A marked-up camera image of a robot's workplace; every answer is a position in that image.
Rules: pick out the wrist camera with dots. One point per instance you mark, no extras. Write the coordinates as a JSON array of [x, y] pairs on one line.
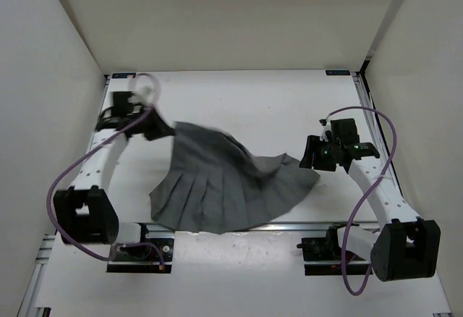
[[145, 93], [340, 131]]

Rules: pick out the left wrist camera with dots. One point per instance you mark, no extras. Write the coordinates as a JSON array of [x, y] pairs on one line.
[[145, 93]]

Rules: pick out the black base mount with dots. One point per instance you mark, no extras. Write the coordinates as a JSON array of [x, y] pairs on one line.
[[141, 248], [321, 255]]

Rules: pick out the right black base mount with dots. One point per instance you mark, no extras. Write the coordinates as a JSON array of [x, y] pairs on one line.
[[321, 255]]

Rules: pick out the right blue corner label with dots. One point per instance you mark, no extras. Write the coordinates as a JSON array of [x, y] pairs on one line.
[[338, 72]]

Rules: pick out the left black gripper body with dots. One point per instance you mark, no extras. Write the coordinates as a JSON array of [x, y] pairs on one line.
[[135, 116]]

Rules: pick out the blue corner label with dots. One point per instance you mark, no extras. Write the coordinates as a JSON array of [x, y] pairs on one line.
[[123, 75], [338, 72]]

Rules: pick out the grey pleated skirt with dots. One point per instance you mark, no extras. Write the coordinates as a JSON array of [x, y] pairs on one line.
[[214, 184]]

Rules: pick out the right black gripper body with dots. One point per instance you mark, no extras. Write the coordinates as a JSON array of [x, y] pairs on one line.
[[324, 158]]

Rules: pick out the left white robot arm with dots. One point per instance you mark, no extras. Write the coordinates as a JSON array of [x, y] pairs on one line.
[[84, 210]]

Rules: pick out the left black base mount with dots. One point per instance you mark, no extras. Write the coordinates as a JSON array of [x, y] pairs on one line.
[[141, 248]]

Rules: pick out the left blue corner label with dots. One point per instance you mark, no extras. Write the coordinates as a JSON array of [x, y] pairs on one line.
[[123, 75]]

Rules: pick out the aluminium frame rail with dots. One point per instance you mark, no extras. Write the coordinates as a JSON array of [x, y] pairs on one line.
[[369, 115]]

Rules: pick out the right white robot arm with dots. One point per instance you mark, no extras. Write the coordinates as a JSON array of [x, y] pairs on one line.
[[405, 246]]

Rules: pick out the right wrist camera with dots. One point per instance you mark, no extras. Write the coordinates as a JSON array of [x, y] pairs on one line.
[[340, 131]]

